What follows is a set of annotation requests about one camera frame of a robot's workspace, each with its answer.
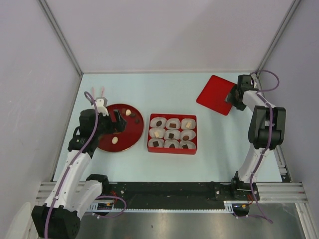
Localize white round swirl chocolate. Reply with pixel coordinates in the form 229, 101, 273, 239
112, 137, 118, 144

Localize pink metal tongs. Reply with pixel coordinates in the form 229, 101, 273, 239
91, 86, 105, 98

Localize white heart chocolate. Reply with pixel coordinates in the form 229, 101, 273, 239
126, 109, 132, 116

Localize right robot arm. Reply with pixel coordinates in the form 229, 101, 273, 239
226, 75, 287, 201

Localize grey cable duct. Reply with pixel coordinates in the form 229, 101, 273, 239
86, 201, 250, 217

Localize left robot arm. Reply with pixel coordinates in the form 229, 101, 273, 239
31, 109, 127, 239

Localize red box lid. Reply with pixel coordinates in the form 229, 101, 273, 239
196, 75, 235, 116

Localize round red plate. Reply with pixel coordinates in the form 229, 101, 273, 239
98, 104, 144, 152

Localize white paper cup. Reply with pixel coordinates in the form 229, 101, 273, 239
180, 129, 196, 141
150, 117, 167, 128
149, 127, 165, 138
164, 139, 180, 148
164, 129, 181, 140
180, 141, 196, 149
148, 138, 164, 148
181, 118, 196, 130
166, 118, 181, 129

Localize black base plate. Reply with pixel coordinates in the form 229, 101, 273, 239
110, 182, 260, 206

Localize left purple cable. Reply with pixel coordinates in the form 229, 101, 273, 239
44, 91, 127, 239

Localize red chocolate box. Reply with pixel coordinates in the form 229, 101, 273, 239
147, 113, 198, 155

